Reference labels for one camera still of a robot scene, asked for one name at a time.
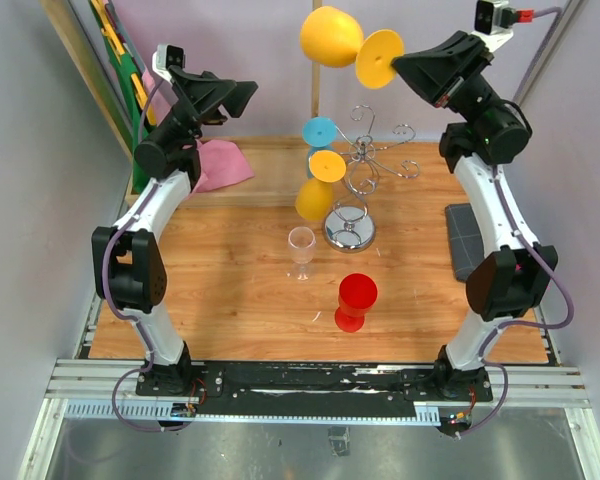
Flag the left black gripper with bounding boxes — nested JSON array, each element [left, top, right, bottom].
[[159, 66, 258, 148]]

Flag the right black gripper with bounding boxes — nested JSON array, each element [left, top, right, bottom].
[[389, 31, 504, 126]]

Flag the blue plastic wine glass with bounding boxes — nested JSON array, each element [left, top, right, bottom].
[[302, 116, 338, 179]]

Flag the yellow wine glass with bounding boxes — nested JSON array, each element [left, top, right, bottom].
[[295, 150, 346, 222], [299, 6, 405, 90]]

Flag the clear wine glass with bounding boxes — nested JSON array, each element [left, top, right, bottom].
[[287, 226, 316, 281]]

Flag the red plastic wine glass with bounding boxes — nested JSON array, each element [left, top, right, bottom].
[[334, 273, 378, 333]]

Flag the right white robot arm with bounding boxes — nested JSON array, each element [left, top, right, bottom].
[[391, 31, 558, 400]]

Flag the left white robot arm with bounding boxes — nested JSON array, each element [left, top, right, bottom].
[[91, 66, 258, 396]]

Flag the chrome wine glass rack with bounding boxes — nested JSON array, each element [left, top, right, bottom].
[[322, 105, 421, 253]]

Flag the green garment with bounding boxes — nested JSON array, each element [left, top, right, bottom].
[[89, 0, 156, 196]]

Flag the pink garment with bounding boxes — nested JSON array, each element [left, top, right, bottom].
[[141, 67, 255, 193]]

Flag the yellow clothes hanger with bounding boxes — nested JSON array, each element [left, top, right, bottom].
[[90, 0, 158, 126]]

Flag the grey folded cloth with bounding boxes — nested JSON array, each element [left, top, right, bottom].
[[444, 203, 484, 283]]

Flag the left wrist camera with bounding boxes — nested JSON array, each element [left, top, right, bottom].
[[151, 44, 185, 82]]

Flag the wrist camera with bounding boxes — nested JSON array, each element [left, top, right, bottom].
[[472, 0, 517, 53], [151, 44, 185, 82]]

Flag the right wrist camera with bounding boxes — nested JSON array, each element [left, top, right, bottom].
[[472, 0, 517, 53]]

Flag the wooden clothes rack frame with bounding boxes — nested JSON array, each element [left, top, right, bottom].
[[41, 1, 308, 208]]

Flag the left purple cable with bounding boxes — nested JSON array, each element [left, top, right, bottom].
[[102, 79, 181, 433]]

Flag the purple cable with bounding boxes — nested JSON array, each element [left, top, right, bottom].
[[102, 79, 181, 433], [449, 6, 576, 441]]

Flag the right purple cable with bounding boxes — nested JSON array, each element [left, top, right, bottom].
[[449, 6, 576, 441]]

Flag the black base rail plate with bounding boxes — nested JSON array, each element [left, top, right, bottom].
[[136, 361, 493, 421]]

